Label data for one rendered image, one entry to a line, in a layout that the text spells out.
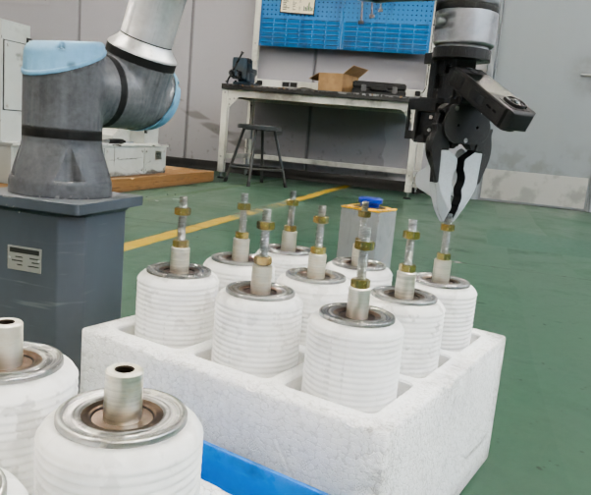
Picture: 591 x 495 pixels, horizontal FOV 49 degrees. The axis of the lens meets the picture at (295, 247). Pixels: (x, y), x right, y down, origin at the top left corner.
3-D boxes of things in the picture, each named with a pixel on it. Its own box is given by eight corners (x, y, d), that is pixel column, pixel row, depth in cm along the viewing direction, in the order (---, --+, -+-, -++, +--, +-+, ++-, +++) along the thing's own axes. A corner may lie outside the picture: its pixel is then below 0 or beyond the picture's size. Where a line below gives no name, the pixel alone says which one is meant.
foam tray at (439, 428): (76, 469, 78) (80, 327, 75) (262, 381, 111) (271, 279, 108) (364, 621, 58) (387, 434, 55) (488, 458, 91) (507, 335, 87)
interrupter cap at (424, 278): (402, 284, 82) (403, 278, 82) (419, 274, 89) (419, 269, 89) (462, 295, 79) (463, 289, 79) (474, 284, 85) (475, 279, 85)
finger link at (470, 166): (445, 215, 88) (452, 147, 86) (474, 222, 83) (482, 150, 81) (426, 215, 87) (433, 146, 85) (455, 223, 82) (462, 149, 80)
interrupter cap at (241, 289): (264, 283, 75) (265, 277, 75) (308, 300, 70) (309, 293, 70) (211, 290, 70) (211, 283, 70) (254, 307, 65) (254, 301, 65)
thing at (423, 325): (385, 471, 70) (404, 311, 67) (329, 434, 78) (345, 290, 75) (443, 452, 76) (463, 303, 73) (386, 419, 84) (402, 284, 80)
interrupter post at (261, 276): (261, 291, 72) (263, 261, 71) (275, 296, 70) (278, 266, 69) (244, 293, 70) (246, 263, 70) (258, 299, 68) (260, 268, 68)
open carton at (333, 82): (323, 95, 558) (326, 68, 554) (365, 97, 539) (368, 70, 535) (307, 91, 533) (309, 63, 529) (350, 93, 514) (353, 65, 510)
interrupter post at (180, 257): (171, 276, 75) (173, 248, 74) (166, 271, 77) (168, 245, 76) (191, 276, 76) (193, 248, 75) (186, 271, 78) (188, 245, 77)
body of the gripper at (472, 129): (447, 147, 88) (459, 56, 86) (491, 151, 81) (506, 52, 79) (401, 143, 85) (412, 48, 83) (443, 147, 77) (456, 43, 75)
